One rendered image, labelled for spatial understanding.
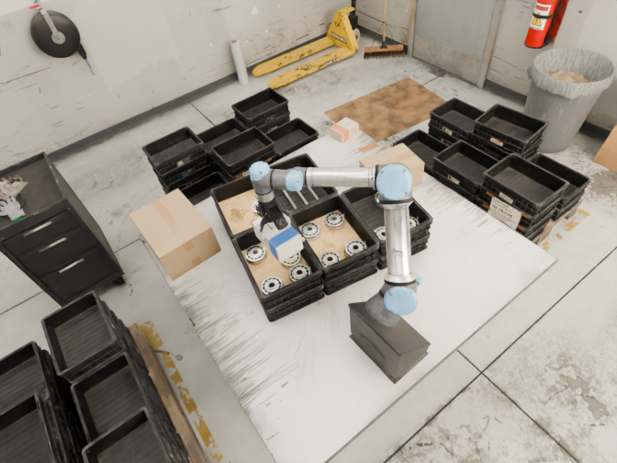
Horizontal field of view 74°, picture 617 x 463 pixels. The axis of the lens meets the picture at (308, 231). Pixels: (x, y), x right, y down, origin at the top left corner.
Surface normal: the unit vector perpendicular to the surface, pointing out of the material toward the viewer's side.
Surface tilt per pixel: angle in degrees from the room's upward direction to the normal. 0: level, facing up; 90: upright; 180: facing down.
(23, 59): 90
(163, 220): 0
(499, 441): 0
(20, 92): 90
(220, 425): 0
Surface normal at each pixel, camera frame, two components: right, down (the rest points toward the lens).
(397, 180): -0.25, 0.09
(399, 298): -0.22, 0.35
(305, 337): -0.10, -0.65
